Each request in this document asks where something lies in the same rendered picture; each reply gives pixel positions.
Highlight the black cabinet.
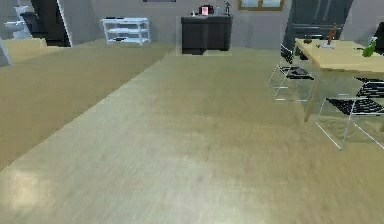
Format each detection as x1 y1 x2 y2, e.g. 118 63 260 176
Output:
180 14 233 56

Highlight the pink framed box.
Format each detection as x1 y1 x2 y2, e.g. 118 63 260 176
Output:
198 4 214 16

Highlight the white shelf unit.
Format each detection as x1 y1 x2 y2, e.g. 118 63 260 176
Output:
101 17 152 47

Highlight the wooden framed window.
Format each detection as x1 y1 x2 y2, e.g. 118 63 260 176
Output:
237 0 286 12

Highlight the dark grey room door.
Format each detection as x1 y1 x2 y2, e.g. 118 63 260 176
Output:
281 0 354 52

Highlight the light wooden table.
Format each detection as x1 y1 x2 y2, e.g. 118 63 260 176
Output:
294 37 384 123

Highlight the brown figurine statue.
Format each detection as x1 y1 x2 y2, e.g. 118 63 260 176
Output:
321 23 338 50

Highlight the black open room door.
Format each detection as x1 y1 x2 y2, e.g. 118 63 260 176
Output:
30 0 73 48

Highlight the green spray bottle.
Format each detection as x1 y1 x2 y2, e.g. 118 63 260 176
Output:
362 36 378 58

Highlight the black wire-frame chair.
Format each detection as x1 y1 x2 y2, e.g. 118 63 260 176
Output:
315 77 384 151
267 43 316 102

